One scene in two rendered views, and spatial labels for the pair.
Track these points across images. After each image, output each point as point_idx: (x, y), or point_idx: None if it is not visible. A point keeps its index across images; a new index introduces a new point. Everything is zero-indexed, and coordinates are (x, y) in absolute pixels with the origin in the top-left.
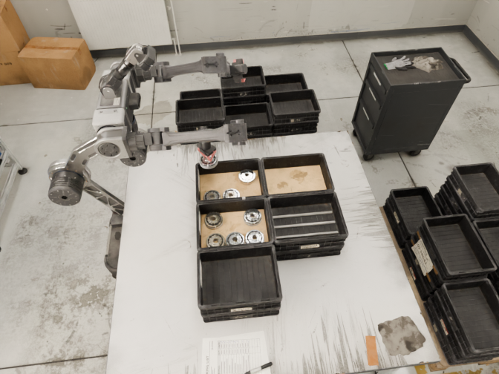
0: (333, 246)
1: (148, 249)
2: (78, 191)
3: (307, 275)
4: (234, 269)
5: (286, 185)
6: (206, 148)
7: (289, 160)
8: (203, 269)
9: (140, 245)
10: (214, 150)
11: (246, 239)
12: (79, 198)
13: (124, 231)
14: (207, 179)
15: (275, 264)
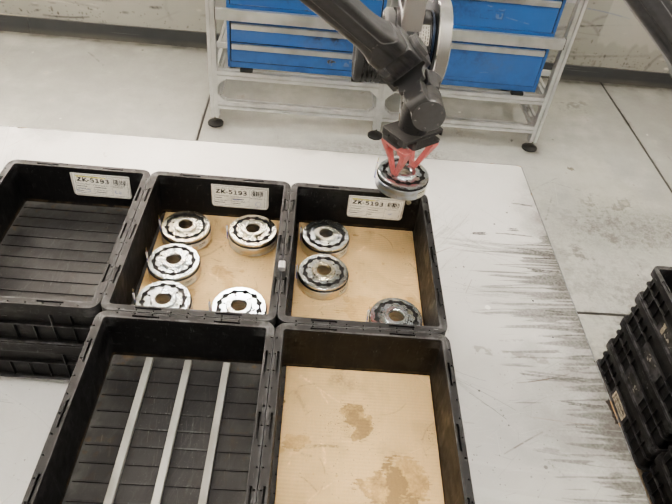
0: None
1: (244, 177)
2: (365, 59)
3: (31, 476)
4: (98, 260)
5: (351, 435)
6: (399, 121)
7: (449, 438)
8: (128, 210)
9: (256, 169)
10: (398, 140)
11: (165, 281)
12: (355, 70)
13: (298, 151)
14: (394, 243)
15: (27, 300)
